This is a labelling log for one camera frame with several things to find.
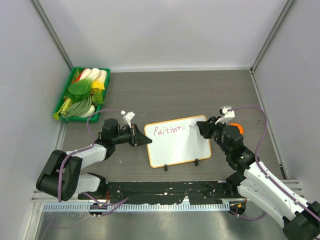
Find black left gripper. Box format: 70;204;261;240
112;124;152;147

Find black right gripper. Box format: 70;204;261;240
197;116;232;155

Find yellow framed whiteboard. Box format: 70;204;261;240
144;115;212;168

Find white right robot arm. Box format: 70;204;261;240
196;117;320;240

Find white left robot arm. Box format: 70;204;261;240
36;118;152;202

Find orange round toy fruit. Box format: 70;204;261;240
229;123;244;134

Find green plastic crate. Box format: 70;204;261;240
52;67;111;122

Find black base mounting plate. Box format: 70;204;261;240
88;181;241;205

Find white radish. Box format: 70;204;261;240
80;105;96;118

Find yellow flower vegetable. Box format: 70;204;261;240
91;78;105;95

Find green long beans bundle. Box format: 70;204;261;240
61;96;92;119

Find green leafy bok choy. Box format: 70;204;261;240
64;77;93;103

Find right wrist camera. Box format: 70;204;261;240
215;106;235;125

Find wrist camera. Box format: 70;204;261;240
121;110;135;128
215;106;235;125

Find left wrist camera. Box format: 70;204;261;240
121;110;135;128

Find slotted cable duct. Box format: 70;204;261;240
42;201;230;213

